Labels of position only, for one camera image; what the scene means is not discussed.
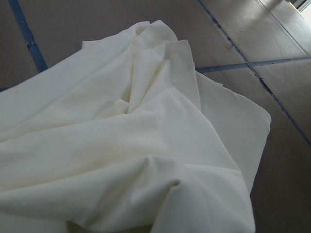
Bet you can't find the cream long-sleeve cat shirt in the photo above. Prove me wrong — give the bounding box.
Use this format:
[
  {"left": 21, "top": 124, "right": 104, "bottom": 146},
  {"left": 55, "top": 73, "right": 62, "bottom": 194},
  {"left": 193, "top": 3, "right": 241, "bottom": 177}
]
[{"left": 0, "top": 20, "right": 271, "bottom": 233}]

